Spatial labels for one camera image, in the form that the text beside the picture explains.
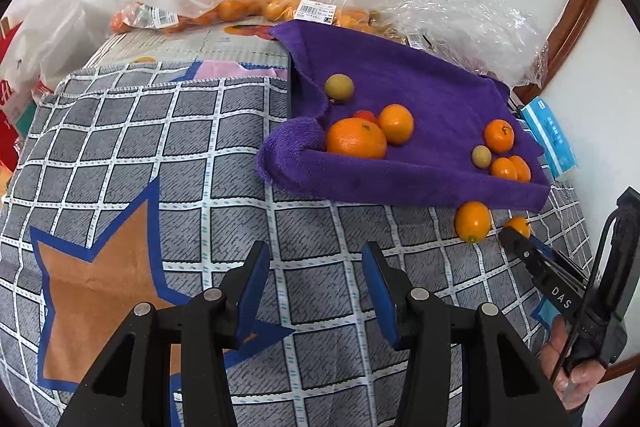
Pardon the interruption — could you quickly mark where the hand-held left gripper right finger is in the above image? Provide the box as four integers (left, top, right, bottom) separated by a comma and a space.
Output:
361, 241, 571, 427

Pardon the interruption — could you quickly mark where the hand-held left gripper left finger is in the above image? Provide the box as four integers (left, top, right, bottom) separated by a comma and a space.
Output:
57, 240, 271, 427

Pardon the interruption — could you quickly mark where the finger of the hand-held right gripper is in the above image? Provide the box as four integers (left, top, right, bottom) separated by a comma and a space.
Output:
499, 227, 556, 293
529, 237, 588, 288

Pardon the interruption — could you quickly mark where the small mandarin orange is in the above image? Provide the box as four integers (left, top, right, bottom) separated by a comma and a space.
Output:
454, 201, 493, 244
508, 155, 532, 184
489, 156, 518, 182
503, 216, 532, 240

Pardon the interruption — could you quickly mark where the mandarin orange with stem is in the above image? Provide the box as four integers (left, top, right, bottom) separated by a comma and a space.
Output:
483, 119, 516, 154

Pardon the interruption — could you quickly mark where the large orange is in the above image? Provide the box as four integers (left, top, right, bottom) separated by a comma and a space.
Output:
326, 117, 389, 160

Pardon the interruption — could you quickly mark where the medium orange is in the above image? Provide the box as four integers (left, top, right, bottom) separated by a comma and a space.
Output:
377, 104, 415, 146

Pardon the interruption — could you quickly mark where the purple towel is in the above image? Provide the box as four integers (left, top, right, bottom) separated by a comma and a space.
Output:
255, 19, 552, 212

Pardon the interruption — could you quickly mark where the large yellow-green plum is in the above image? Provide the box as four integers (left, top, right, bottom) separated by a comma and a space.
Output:
324, 73, 355, 102

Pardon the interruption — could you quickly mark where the person's right hand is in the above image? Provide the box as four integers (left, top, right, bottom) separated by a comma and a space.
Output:
539, 314, 608, 415

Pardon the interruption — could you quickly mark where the blue tissue pack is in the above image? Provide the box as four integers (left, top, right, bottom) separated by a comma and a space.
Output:
520, 96, 578, 180

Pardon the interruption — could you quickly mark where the grey checked star mat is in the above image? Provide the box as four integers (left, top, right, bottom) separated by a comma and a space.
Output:
0, 61, 598, 427

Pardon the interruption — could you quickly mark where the crumpled clear plastic bag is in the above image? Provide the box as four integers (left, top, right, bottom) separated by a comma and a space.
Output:
370, 0, 551, 88

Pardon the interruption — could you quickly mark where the printed play mat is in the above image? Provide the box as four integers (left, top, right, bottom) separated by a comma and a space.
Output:
82, 19, 293, 82

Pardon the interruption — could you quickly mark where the white red green carton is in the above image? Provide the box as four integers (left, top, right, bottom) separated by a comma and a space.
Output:
0, 67, 43, 140

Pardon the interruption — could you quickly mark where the white plastic bag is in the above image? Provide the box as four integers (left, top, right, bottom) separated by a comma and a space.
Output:
0, 0, 108, 92

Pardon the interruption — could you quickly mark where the red paper bag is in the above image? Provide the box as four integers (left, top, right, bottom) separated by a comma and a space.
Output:
0, 19, 26, 62

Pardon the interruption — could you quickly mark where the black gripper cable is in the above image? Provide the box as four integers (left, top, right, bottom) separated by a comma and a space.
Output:
550, 212, 621, 380

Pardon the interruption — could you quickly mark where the brown wooden door frame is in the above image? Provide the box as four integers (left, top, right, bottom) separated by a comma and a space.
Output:
510, 0, 608, 105

